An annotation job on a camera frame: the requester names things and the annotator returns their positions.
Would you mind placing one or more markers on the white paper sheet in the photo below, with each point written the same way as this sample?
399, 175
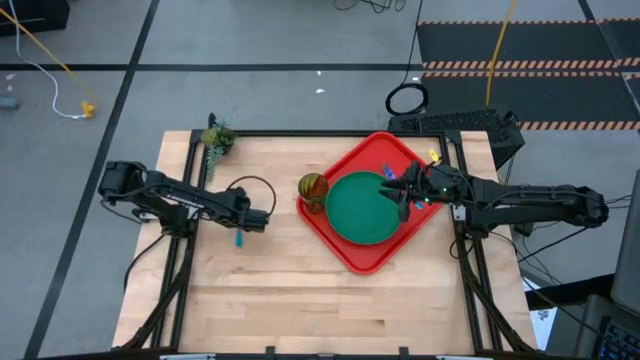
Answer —
542, 320

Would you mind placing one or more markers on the black box on floor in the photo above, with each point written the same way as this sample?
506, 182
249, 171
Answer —
30, 15

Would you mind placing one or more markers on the small green potted plant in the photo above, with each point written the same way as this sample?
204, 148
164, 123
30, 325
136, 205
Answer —
218, 137

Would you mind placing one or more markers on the black mat with hazard stripes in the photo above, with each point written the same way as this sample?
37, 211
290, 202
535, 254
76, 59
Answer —
550, 95

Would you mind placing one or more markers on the black keyboard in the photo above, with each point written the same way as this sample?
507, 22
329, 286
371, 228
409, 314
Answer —
620, 342

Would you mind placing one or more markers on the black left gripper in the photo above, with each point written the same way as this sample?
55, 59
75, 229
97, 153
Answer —
252, 219

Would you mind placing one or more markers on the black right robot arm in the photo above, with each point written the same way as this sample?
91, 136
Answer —
540, 202

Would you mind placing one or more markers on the dark side desk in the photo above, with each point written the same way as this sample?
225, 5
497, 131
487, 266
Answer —
565, 296

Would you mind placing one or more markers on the amber translucent cup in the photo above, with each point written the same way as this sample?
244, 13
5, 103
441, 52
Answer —
313, 190

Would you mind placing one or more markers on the red plastic tray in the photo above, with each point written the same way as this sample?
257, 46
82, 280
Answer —
370, 257

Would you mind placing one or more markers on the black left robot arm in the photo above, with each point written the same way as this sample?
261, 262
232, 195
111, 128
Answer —
165, 192

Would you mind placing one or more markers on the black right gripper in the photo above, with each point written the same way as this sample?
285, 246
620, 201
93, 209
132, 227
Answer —
435, 187

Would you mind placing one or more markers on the black mesh computer case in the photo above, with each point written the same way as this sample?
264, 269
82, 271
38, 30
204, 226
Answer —
450, 122

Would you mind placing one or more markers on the blue fork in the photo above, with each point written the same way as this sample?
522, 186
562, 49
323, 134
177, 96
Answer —
389, 172

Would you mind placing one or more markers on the grey computer monitor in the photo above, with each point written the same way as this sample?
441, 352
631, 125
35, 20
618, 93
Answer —
631, 250

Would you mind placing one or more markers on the white table edge bracket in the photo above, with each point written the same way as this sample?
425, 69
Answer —
465, 357
187, 357

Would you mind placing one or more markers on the green round plate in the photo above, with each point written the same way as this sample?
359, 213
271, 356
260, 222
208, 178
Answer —
360, 210

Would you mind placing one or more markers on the black metal table frame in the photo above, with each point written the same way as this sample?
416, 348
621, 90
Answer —
325, 133

